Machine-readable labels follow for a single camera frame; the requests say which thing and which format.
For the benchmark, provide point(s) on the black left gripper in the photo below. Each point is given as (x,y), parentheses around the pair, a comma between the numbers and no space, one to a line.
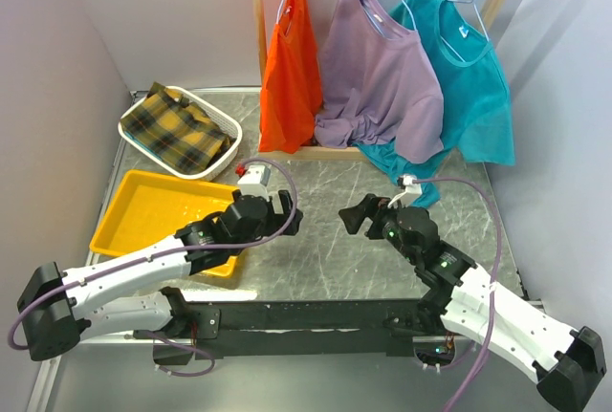
(278,220)

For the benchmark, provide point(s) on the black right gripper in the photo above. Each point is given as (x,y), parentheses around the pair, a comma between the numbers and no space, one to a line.
(353,217)

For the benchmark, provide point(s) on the purple t-shirt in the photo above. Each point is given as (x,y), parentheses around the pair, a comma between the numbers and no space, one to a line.
(378,85)

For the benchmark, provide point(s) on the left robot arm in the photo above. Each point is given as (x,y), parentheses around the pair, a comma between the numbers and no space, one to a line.
(56,307)

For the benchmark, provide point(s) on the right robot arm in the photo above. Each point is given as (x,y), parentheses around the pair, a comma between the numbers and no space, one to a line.
(565,364)

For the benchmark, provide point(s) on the orange t-shirt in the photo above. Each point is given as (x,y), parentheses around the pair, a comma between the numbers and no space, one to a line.
(291,94)

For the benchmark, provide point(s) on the teal t-shirt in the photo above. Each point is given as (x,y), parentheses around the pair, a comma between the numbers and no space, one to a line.
(477,99)

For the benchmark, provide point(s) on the blue hanger under teal shirt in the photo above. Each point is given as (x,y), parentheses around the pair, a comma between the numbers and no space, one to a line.
(474,5)

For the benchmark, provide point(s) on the white perforated basket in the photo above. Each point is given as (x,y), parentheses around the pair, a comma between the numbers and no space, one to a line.
(228,124)

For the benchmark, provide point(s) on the yellow plastic tray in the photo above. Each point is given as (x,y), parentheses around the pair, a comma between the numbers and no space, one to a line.
(149,206)

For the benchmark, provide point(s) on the yellow plaid cloth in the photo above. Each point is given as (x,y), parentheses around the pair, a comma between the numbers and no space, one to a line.
(175,129)

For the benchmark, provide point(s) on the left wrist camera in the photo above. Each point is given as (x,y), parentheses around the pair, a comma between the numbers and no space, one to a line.
(253,180)

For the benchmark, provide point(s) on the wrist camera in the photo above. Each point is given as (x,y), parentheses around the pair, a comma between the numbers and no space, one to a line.
(253,180)
(411,191)

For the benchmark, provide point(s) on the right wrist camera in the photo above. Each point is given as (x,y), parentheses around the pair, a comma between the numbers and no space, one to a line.
(411,191)

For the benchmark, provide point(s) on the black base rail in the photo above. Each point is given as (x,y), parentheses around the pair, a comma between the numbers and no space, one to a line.
(394,327)

